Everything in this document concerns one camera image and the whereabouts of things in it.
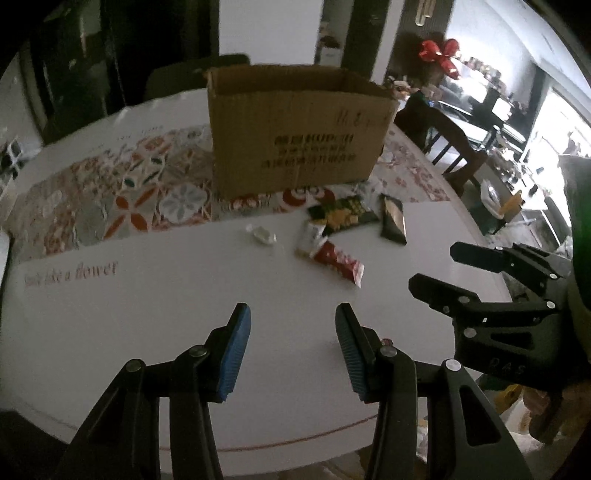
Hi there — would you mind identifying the window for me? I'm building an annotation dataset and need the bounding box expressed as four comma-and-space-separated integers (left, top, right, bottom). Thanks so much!
522, 83, 591, 195

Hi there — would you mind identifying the person's right hand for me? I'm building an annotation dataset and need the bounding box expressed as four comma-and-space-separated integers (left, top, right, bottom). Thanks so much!
522, 383, 585, 446

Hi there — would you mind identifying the dark green chair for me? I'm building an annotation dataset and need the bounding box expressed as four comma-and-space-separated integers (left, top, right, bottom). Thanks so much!
556, 154, 591, 356
144, 54, 252, 102

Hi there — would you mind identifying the dark slatted wall panel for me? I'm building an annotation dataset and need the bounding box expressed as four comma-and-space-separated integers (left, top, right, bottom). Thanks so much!
392, 0, 451, 88

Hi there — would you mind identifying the green snack packet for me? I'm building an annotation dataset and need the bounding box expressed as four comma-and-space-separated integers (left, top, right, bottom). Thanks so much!
307, 195, 380, 234

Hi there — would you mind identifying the small white candy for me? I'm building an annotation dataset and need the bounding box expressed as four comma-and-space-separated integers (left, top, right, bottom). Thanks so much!
245, 224, 278, 247

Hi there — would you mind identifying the white plastic bag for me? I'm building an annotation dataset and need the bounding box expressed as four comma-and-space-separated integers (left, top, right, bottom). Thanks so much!
416, 401, 546, 467

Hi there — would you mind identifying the yellow bag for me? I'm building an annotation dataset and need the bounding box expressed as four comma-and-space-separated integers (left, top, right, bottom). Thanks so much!
496, 385, 525, 409

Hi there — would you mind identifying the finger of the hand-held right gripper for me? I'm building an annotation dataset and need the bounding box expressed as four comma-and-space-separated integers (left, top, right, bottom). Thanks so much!
450, 241, 573, 289
409, 274, 561, 324

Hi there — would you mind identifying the dark brown snack packet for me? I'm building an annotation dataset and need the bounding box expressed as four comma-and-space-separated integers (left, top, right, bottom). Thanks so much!
379, 194, 409, 245

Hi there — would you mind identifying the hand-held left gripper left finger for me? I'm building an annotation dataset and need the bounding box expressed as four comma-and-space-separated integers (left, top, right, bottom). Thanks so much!
53, 302, 252, 480

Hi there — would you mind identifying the dark sliding glass door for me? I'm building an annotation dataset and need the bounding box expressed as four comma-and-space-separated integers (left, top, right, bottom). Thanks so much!
28, 0, 220, 144

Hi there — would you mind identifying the white patterned tablecloth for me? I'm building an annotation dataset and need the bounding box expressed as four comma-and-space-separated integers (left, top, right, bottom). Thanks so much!
0, 88, 515, 455

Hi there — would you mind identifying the white storage cube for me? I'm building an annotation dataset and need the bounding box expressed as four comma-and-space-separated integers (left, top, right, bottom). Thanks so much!
0, 141, 26, 181

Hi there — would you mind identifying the dark wooden chair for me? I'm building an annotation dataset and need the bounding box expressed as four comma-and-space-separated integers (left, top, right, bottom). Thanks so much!
393, 90, 489, 197

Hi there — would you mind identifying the red balloon decoration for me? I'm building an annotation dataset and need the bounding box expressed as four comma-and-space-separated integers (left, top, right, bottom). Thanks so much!
418, 38, 462, 78

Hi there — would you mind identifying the trash bin with bag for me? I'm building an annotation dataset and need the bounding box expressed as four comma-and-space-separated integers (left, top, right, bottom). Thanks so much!
478, 178, 527, 234

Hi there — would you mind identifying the coffee table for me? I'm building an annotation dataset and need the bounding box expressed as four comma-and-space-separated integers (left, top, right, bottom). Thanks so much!
489, 148, 573, 241

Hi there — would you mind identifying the dark interior door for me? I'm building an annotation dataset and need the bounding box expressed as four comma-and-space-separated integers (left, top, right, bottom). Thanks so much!
344, 0, 393, 84

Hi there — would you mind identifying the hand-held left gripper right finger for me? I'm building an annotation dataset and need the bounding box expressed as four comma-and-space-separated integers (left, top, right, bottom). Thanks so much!
335, 303, 532, 480

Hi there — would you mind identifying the brown cardboard box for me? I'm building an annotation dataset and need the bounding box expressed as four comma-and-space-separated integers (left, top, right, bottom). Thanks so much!
204, 65, 400, 201

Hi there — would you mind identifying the wall shelf with ornaments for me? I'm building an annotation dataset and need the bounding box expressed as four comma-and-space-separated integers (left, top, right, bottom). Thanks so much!
455, 53, 532, 93

